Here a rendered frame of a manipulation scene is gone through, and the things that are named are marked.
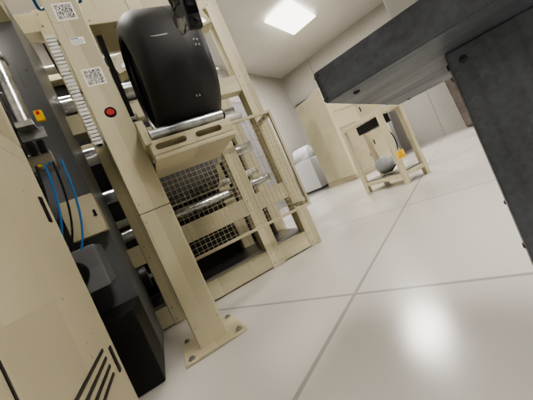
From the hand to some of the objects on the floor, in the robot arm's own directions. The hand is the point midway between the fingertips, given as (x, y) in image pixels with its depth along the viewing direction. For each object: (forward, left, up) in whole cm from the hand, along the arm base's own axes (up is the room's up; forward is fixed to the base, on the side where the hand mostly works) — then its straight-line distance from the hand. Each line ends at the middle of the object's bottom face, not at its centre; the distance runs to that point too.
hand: (184, 33), depth 105 cm
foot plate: (+36, +13, -119) cm, 125 cm away
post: (+36, +13, -119) cm, 125 cm away
